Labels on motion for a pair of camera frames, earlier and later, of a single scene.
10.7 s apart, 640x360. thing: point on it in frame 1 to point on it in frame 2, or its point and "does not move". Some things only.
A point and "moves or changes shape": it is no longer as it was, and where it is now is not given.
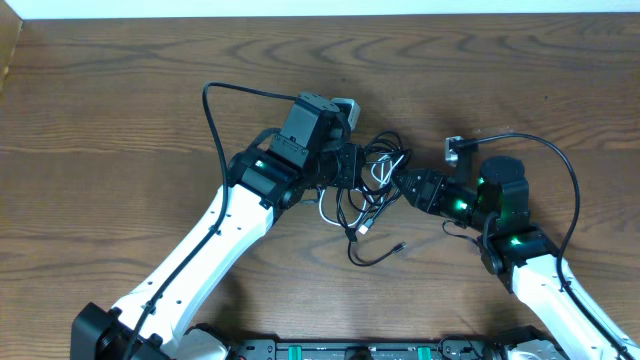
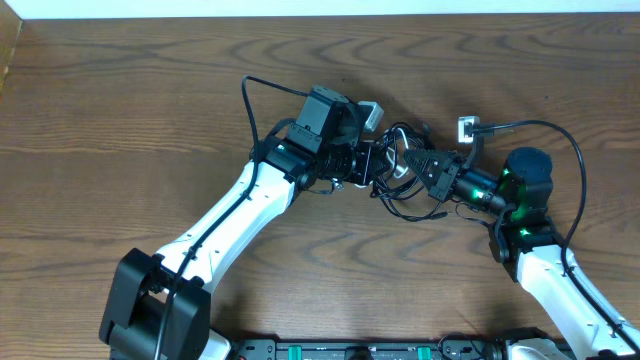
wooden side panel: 11,25 does not move
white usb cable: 381,169 moves or changes shape
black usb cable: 353,218 moves or changes shape
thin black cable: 400,246 to 429,216
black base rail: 400,350 does not move
